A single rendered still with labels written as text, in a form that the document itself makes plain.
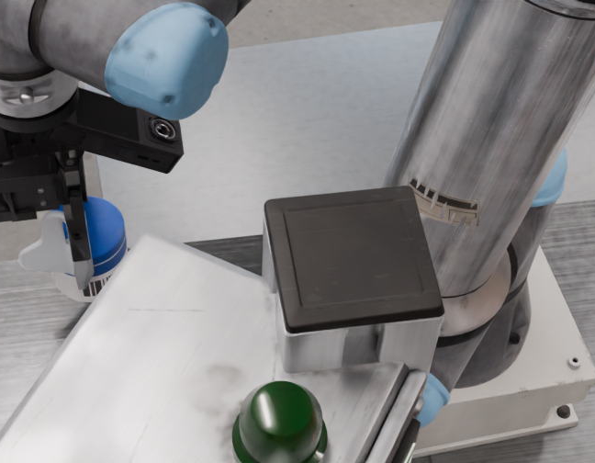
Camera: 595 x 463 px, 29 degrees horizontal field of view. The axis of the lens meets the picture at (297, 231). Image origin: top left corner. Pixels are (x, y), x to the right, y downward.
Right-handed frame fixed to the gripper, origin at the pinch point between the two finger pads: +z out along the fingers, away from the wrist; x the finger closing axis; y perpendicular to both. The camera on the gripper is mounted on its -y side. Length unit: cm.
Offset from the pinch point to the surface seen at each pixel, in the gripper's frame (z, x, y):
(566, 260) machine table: 10.1, 2.6, -46.9
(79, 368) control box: -54, 45, -2
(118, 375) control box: -54, 46, -3
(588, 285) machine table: 10.1, 5.9, -48.0
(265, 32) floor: 93, -121, -40
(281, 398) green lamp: -57, 48, -7
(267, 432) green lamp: -57, 49, -6
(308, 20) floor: 93, -123, -50
